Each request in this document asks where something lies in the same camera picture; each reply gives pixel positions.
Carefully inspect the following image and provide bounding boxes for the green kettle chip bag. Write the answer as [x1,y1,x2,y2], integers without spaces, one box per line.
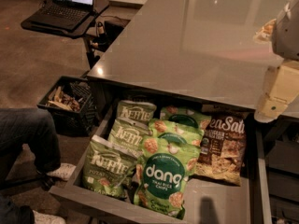
[108,118,150,156]
[82,135,137,199]
[117,100,156,124]

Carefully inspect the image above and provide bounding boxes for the middle green kettle chip bag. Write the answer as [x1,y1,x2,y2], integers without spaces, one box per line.
[108,118,150,156]

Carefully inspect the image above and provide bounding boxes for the middle green dang chip bag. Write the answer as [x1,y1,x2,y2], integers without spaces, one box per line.
[149,119,204,147]

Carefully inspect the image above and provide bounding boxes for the back green kettle chip bag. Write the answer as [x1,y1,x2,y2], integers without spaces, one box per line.
[117,100,156,124]

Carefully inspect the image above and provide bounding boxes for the scraps in crate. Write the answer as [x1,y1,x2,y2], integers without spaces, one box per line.
[47,86,80,112]

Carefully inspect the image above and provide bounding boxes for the green dang chip bag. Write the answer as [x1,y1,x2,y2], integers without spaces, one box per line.
[149,119,204,147]
[160,105,211,130]
[134,136,200,219]

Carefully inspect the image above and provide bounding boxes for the front green kettle chip bag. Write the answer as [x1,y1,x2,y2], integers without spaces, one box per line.
[82,135,137,199]

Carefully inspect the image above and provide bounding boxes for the black laptop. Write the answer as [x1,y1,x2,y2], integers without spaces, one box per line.
[30,0,93,31]

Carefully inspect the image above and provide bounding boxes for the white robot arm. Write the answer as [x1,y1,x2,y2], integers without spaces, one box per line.
[253,0,299,123]

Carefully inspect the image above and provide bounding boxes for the brown sea salt chip bag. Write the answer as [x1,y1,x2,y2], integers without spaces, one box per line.
[194,114,247,186]

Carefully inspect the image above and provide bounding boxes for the black plastic crate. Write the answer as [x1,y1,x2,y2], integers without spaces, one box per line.
[37,77,96,136]

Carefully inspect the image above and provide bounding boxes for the grey counter cabinet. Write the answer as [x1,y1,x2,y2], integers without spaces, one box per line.
[88,0,299,224]

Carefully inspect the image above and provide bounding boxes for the black laptop stand table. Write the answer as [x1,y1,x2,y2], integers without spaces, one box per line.
[21,0,110,70]

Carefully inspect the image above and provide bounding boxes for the back green dang chip bag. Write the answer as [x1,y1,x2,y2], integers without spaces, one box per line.
[160,105,211,130]

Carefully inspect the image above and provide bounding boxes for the black power adapter with cables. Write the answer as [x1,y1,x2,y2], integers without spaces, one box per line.
[91,17,131,52]

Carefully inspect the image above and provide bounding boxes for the front green dang chip bag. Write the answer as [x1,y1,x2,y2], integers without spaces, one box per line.
[134,136,200,219]

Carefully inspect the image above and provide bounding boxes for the person's leg in jeans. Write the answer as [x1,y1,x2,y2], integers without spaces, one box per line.
[0,108,61,174]

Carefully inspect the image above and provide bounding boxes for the open grey top drawer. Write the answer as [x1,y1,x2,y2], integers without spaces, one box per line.
[49,91,274,224]

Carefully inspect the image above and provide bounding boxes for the white sneaker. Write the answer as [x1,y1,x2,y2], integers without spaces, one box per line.
[47,163,76,181]
[33,211,66,224]

